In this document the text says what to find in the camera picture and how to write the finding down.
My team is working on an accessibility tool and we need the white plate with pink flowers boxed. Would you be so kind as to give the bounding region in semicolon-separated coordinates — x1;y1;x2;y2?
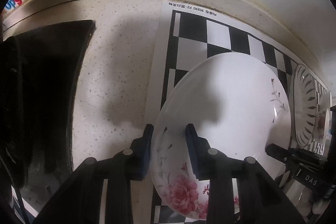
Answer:
151;52;291;220

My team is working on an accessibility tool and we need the white plate with leaf rim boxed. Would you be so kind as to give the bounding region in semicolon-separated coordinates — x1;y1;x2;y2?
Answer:
292;64;317;147

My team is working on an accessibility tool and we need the black and white checkerboard mat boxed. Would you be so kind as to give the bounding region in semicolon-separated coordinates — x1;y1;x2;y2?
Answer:
145;1;325;223

